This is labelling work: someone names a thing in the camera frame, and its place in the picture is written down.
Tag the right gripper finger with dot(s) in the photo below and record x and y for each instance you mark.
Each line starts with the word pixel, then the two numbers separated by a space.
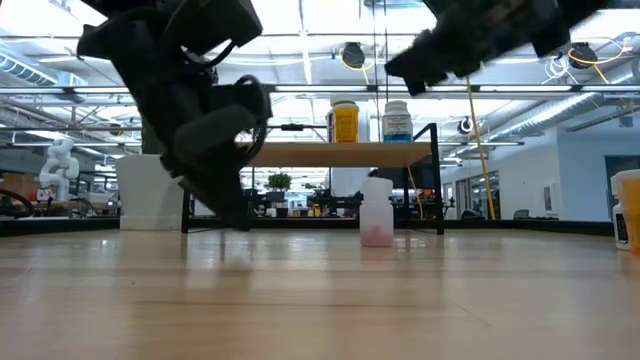
pixel 420 60

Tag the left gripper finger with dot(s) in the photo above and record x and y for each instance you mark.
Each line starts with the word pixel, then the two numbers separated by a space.
pixel 210 195
pixel 237 200

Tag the white bottle blue label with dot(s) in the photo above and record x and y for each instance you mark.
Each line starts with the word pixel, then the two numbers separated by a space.
pixel 397 125

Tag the orange pill bottle white cap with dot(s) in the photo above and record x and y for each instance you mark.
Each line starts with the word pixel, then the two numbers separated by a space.
pixel 346 125
pixel 633 215

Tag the translucent white pill bottle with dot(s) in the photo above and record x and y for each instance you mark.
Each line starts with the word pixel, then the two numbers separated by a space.
pixel 376 215

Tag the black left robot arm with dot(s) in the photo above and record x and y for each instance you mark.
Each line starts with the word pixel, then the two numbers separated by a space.
pixel 150 75

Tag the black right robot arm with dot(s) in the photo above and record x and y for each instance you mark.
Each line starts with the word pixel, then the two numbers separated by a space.
pixel 580 7

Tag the small green potted plant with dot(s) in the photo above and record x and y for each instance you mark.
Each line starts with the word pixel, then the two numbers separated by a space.
pixel 279 182

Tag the white hexagonal plant pot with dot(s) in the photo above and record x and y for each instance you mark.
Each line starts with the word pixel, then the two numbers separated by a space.
pixel 145 195

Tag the green cactus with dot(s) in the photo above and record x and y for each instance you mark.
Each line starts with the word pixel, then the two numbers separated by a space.
pixel 150 142

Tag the black monitor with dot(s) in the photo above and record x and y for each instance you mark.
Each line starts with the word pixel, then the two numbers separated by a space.
pixel 415 177

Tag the small white bottle black label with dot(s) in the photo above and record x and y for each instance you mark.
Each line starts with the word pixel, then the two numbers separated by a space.
pixel 620 230

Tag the wooden shelf black metal frame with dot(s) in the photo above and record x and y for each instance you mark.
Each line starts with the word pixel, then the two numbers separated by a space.
pixel 350 155

